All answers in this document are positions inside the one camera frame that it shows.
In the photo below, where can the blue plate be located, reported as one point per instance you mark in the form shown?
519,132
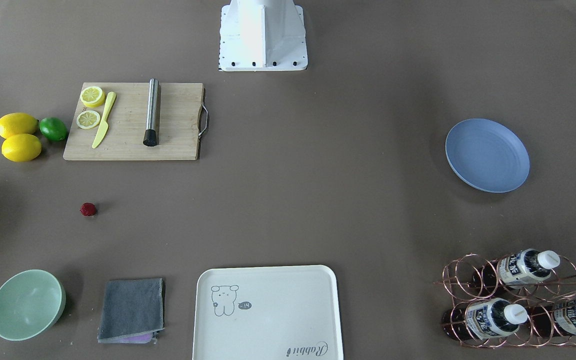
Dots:
487,156

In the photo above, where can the red strawberry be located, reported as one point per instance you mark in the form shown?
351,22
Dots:
88,209

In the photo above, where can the cream rabbit tray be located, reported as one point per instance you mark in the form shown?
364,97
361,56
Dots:
268,313

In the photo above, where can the steel muddler black tip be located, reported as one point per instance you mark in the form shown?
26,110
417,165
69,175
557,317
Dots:
151,134

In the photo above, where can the yellow plastic knife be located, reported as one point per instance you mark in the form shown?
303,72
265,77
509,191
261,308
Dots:
103,126

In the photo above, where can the grey folded cloth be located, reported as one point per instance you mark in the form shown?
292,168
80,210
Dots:
132,311

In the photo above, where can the lemon slice thin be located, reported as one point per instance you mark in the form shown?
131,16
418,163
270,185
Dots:
88,119

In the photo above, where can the lemon half thick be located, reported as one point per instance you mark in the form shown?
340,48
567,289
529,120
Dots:
92,97

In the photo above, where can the tea bottle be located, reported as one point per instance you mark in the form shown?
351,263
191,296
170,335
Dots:
527,267
558,320
484,320

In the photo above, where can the green lime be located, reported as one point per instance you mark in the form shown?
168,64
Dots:
53,129

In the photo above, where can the tea bottle top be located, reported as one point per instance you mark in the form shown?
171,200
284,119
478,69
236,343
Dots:
527,267

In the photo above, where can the yellow lemon lower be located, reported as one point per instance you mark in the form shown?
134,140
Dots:
21,147

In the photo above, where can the yellow lemon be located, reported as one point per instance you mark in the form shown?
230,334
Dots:
17,123
21,147

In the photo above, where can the yellow lemon upper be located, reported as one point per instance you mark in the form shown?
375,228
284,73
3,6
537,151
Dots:
17,123

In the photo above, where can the green bowl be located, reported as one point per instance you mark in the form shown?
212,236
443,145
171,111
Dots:
30,302

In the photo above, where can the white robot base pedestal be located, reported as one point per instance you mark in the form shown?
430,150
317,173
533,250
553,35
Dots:
262,36

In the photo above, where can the copper wire bottle rack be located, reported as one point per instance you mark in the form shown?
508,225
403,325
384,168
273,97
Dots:
463,279

